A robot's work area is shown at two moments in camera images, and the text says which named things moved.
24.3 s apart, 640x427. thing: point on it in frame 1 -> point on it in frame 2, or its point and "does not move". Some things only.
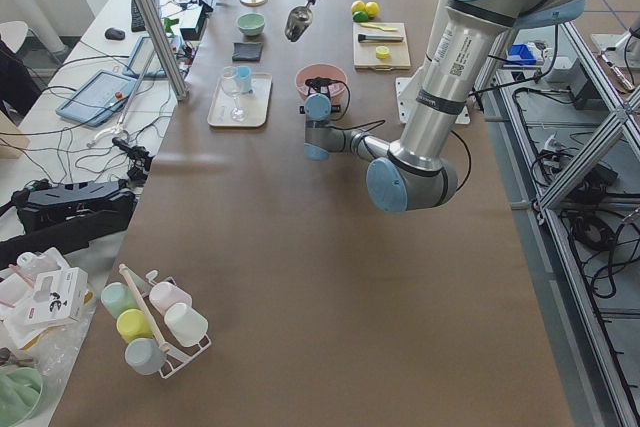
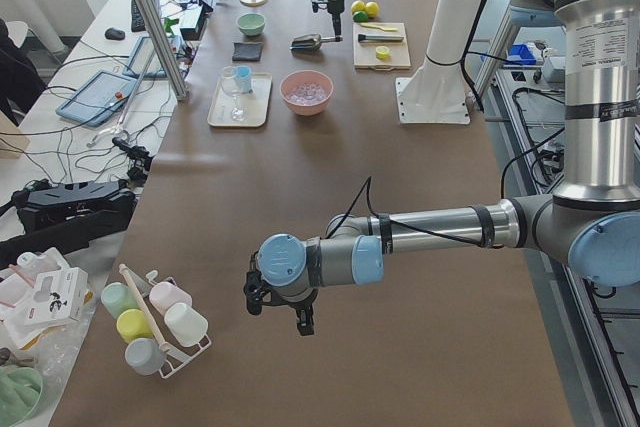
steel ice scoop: x=297 y=22 -> x=309 y=43
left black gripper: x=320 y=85 -> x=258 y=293
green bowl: x=251 y=24 does not move
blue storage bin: x=521 y=54 does not move
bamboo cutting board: x=381 y=46 does not move
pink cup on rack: x=165 y=295 does not move
